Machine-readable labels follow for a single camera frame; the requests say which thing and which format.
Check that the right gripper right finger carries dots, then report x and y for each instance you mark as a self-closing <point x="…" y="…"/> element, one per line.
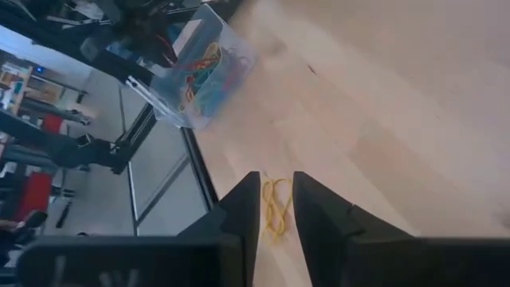
<point x="342" y="247"/>

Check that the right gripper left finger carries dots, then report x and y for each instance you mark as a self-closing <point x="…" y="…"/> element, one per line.
<point x="223" y="247"/>

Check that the blue rubber band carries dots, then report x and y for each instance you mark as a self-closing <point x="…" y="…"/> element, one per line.
<point x="209" y="91"/>

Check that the rubber bands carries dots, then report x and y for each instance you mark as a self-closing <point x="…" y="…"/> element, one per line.
<point x="195" y="65"/>

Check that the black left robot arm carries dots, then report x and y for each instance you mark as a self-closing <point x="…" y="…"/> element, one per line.
<point x="135" y="28"/>

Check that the clear plastic bin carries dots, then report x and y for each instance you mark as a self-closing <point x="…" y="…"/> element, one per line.
<point x="223" y="79"/>

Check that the red chair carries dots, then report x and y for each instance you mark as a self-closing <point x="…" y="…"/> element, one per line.
<point x="36" y="195"/>

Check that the black aluminium table frame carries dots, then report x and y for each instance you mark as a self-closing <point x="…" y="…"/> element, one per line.
<point x="199" y="167"/>

